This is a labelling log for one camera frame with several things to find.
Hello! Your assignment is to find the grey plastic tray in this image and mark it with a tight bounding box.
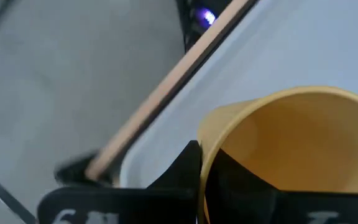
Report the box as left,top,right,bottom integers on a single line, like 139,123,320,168
119,0,358,189

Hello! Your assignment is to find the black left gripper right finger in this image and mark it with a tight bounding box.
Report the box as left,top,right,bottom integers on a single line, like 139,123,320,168
204,148,358,224

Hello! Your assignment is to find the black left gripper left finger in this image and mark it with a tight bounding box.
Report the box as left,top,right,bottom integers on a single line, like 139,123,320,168
37,139,202,224

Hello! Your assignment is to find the yellow paper cup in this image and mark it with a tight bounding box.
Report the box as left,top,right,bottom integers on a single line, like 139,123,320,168
196,85,358,224

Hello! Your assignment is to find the black device with purple light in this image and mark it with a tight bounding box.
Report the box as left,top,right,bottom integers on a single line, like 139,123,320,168
175,0,233,53

